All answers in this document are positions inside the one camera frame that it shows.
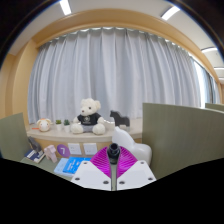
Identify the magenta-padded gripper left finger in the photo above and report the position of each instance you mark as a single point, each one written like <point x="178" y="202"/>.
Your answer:
<point x="90" y="173"/>

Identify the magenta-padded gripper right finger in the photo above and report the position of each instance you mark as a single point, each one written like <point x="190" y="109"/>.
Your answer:
<point x="136" y="173"/>

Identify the bright blue book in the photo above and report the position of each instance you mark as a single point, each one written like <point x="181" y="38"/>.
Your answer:
<point x="75" y="165"/>

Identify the large white horse figurine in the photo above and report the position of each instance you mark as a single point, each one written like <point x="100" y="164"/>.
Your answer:
<point x="141" y="151"/>

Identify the round purple number sign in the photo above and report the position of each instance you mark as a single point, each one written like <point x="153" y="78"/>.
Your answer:
<point x="63" y="150"/>

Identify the pink horse figurine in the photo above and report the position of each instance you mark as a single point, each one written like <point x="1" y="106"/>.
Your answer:
<point x="50" y="152"/>

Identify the light wooden ledge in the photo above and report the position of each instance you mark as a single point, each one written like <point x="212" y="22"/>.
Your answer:
<point x="60" y="136"/>

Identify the small potted plant, white pot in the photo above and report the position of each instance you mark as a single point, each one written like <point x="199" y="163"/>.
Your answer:
<point x="58" y="126"/>
<point x="66" y="127"/>

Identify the cream teddy bear, black shirt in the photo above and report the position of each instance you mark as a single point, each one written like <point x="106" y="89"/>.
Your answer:
<point x="88" y="118"/>

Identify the black horse figurine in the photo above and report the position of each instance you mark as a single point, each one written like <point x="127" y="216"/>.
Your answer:
<point x="120" y="119"/>

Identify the dark blue book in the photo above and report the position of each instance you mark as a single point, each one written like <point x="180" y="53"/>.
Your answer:
<point x="33" y="156"/>

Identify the green desk partition panel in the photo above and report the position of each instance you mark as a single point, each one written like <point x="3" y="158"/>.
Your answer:
<point x="186" y="140"/>
<point x="13" y="136"/>
<point x="216" y="106"/>

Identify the dark grey horse figurine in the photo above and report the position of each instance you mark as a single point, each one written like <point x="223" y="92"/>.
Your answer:
<point x="34" y="144"/>

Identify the orange and cream plush toy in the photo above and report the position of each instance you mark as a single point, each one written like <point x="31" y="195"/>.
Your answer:
<point x="44" y="125"/>

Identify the light grey curtain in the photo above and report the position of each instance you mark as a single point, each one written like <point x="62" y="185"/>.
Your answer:
<point x="116" y="66"/>

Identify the ceiling lights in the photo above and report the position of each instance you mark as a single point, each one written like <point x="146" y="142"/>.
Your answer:
<point x="65" y="6"/>

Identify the white wall socket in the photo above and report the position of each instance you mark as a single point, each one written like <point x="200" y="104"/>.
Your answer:
<point x="90" y="149"/>
<point x="74" y="149"/>

